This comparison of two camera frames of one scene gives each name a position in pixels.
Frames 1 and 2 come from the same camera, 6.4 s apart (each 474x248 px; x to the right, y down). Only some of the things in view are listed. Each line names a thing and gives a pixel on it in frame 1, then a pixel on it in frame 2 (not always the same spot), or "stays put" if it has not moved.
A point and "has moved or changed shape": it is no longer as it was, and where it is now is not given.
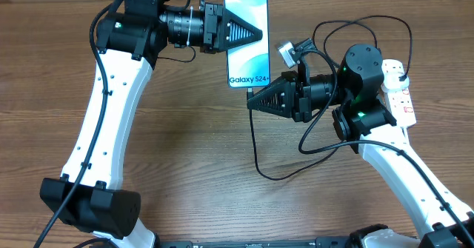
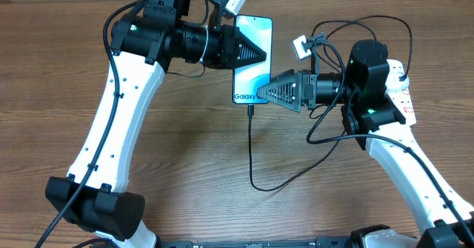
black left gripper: [215, 20] to [229, 38]
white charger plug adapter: [392, 83] stays put
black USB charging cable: [315, 45] to [251, 107]
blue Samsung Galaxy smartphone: [249, 65] has moved or changed shape
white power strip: [400, 101] stays put
